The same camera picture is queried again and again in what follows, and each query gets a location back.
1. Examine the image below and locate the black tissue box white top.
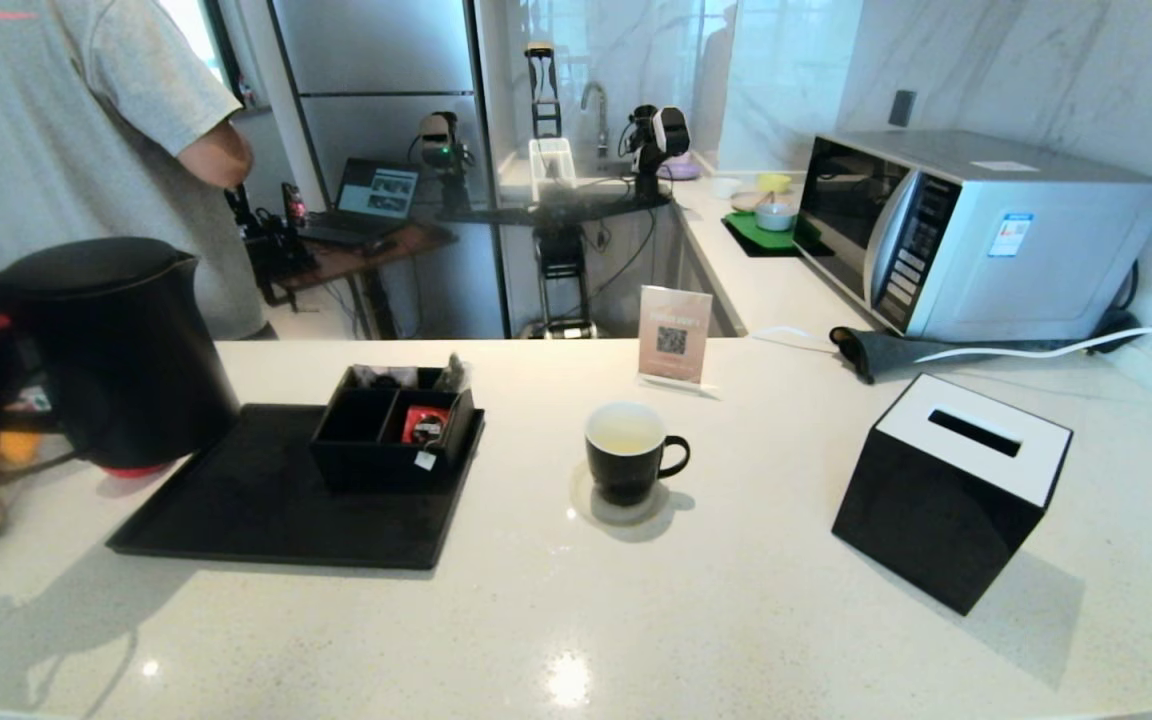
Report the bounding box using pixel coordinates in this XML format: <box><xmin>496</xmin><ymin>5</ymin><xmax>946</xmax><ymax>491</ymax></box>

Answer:
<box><xmin>832</xmin><ymin>373</ymin><xmax>1074</xmax><ymax>615</ymax></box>

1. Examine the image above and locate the person in grey t-shirt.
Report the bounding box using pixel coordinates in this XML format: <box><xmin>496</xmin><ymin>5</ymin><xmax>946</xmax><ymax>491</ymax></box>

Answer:
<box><xmin>0</xmin><ymin>0</ymin><xmax>255</xmax><ymax>341</ymax></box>

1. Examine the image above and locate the green mat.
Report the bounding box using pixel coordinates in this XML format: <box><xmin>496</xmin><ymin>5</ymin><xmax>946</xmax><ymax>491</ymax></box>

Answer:
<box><xmin>722</xmin><ymin>209</ymin><xmax>822</xmax><ymax>258</ymax></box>

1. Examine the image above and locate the camera on tripod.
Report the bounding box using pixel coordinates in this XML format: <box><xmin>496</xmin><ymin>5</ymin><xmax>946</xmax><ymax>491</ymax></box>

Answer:
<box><xmin>410</xmin><ymin>111</ymin><xmax>475</xmax><ymax>216</ymax></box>

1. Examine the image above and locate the round translucent coaster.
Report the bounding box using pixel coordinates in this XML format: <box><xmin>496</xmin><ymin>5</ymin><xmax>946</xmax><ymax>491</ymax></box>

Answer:
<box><xmin>569</xmin><ymin>462</ymin><xmax>673</xmax><ymax>528</ymax></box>

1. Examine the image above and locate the silver microwave oven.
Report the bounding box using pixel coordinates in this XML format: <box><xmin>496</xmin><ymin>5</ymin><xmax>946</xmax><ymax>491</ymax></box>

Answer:
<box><xmin>794</xmin><ymin>128</ymin><xmax>1152</xmax><ymax>342</ymax></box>

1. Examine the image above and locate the silver refrigerator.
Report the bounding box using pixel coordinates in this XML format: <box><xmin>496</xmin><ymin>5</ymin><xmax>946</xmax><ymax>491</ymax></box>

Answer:
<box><xmin>256</xmin><ymin>0</ymin><xmax>512</xmax><ymax>341</ymax></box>

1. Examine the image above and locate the black power cable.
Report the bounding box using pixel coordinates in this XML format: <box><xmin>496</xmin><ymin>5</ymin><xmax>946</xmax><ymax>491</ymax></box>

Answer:
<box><xmin>1086</xmin><ymin>262</ymin><xmax>1152</xmax><ymax>351</ymax></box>

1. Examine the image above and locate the black mug white inside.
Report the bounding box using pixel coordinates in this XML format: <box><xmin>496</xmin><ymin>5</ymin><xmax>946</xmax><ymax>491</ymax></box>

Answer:
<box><xmin>584</xmin><ymin>401</ymin><xmax>690</xmax><ymax>507</ymax></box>

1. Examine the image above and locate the red sachet packet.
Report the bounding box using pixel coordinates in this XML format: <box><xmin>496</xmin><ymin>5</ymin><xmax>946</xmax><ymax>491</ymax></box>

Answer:
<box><xmin>404</xmin><ymin>406</ymin><xmax>451</xmax><ymax>446</ymax></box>

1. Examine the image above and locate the QR code sign stand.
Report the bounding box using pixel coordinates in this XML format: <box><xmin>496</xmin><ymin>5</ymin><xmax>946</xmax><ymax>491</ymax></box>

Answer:
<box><xmin>636</xmin><ymin>285</ymin><xmax>714</xmax><ymax>393</ymax></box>

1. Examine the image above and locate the black serving tray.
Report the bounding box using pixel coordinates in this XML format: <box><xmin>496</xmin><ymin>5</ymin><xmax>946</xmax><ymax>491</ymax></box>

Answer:
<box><xmin>106</xmin><ymin>403</ymin><xmax>487</xmax><ymax>570</ymax></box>

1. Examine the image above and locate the black compartment organizer box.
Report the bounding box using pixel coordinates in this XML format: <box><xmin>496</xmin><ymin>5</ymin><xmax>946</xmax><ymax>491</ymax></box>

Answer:
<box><xmin>312</xmin><ymin>366</ymin><xmax>478</xmax><ymax>488</ymax></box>

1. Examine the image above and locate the chrome kitchen faucet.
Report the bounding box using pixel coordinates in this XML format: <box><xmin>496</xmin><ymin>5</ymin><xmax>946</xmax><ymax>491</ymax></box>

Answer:
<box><xmin>581</xmin><ymin>82</ymin><xmax>611</xmax><ymax>161</ymax></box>

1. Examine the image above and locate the black upright stand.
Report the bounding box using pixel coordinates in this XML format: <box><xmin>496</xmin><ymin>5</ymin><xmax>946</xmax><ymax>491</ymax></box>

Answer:
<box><xmin>524</xmin><ymin>42</ymin><xmax>564</xmax><ymax>139</ymax></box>

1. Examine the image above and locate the dark grey cloth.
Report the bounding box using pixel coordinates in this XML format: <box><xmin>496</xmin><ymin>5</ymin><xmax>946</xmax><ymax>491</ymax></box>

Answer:
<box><xmin>828</xmin><ymin>326</ymin><xmax>1107</xmax><ymax>386</ymax></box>

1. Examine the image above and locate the open laptop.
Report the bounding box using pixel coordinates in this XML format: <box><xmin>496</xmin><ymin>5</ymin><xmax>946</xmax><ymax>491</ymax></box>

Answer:
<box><xmin>301</xmin><ymin>158</ymin><xmax>422</xmax><ymax>249</ymax></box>

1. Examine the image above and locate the black electric kettle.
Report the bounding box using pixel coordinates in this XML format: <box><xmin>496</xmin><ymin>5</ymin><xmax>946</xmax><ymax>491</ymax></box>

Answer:
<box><xmin>0</xmin><ymin>237</ymin><xmax>240</xmax><ymax>471</ymax></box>

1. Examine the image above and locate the white power cable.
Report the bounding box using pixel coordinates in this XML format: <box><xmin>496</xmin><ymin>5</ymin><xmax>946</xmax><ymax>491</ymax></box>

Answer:
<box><xmin>914</xmin><ymin>312</ymin><xmax>1152</xmax><ymax>365</ymax></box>

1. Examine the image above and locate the brown wooden desk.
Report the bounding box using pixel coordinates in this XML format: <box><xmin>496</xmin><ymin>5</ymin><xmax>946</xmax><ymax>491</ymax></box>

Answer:
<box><xmin>266</xmin><ymin>225</ymin><xmax>459</xmax><ymax>341</ymax></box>

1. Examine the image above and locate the white wire rack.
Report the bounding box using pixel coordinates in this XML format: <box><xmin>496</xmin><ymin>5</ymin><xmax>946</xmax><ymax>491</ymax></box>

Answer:
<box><xmin>529</xmin><ymin>138</ymin><xmax>578</xmax><ymax>203</ymax></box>

